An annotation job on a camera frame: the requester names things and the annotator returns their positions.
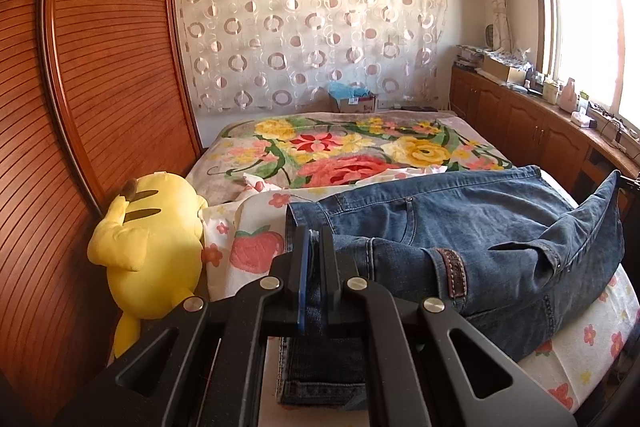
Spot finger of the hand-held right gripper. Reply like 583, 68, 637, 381
619, 174, 640, 210

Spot strawberry print bed sheet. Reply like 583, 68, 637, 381
200, 172, 639, 414

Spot wooden slatted wardrobe door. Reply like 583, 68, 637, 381
0, 0, 207, 427

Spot stack of packets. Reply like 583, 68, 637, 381
452, 45, 486, 70

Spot wooden cabinet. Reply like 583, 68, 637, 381
450, 64, 640, 219

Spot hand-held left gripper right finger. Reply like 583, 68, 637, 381
319, 225, 577, 427

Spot blue plastic bag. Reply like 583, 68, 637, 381
327, 82, 374, 100

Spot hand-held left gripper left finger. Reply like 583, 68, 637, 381
55, 225, 313, 427

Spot yellow plush toy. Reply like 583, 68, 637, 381
87, 171, 209, 358

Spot sheer circle pattern curtain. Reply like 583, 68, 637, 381
172, 0, 449, 116

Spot floral blanket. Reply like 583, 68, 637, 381
185, 112, 516, 212

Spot cardboard box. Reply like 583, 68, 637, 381
330, 90, 379, 114

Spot wooden framed window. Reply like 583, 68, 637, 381
524, 0, 640, 134

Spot blue denim pants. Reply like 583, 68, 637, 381
277, 164, 627, 410

